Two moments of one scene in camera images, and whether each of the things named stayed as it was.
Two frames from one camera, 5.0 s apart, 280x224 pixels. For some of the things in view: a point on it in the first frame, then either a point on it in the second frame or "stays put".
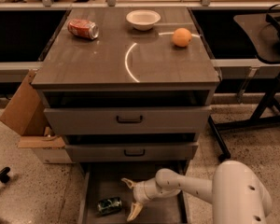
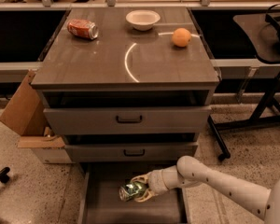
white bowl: [143, 20] stays put
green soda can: [109, 205] to [132, 190]
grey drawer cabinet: [126, 85] stays put
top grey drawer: [119, 120] stays put
